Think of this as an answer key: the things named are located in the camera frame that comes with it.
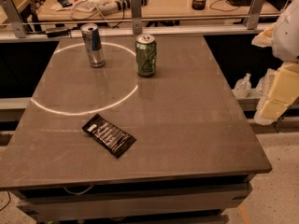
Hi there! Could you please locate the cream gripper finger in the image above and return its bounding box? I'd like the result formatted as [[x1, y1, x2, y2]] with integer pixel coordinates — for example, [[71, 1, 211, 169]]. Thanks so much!
[[251, 23, 276, 48], [254, 63, 299, 125]]

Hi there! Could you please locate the green soda can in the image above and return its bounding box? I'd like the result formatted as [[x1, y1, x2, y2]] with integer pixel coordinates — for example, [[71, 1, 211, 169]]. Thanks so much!
[[135, 34, 157, 77]]

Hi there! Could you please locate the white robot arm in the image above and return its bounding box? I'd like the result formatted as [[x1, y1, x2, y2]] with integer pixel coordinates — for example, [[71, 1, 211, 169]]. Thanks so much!
[[251, 0, 299, 125]]

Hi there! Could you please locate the silver blue energy drink can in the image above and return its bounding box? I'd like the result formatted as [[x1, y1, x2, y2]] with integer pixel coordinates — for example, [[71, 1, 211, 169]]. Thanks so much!
[[81, 23, 105, 67]]

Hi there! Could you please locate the clear sanitizer bottle left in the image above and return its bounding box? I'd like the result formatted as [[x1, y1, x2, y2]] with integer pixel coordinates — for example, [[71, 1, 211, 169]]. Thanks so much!
[[233, 73, 251, 98]]

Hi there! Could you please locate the black mesh cup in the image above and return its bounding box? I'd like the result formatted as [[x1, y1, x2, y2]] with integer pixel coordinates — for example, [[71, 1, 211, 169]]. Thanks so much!
[[192, 0, 206, 10]]

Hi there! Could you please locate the black snack packet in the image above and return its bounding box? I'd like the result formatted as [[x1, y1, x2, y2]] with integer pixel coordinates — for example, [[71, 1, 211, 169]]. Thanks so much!
[[82, 114, 136, 158]]

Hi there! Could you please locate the right metal bracket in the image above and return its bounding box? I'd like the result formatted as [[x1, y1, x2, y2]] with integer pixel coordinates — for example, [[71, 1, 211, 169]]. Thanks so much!
[[244, 0, 265, 30]]

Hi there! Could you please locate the metal bracket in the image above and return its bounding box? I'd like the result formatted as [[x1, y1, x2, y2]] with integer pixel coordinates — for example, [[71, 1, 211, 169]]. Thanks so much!
[[0, 0, 27, 38], [244, 0, 265, 30], [131, 0, 142, 34]]

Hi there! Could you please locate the middle metal bracket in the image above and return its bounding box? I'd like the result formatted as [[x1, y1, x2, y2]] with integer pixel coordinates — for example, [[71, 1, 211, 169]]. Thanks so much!
[[131, 0, 142, 34]]

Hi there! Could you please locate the black device on rail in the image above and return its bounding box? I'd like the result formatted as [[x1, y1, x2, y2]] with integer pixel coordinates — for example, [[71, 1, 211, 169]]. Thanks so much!
[[46, 27, 69, 37]]

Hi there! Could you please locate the white cable under table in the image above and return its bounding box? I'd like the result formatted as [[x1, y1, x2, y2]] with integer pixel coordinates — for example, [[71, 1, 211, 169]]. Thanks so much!
[[63, 185, 94, 196]]

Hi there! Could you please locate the left metal bracket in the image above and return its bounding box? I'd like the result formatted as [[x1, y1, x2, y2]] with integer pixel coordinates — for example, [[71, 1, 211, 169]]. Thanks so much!
[[0, 0, 27, 38]]

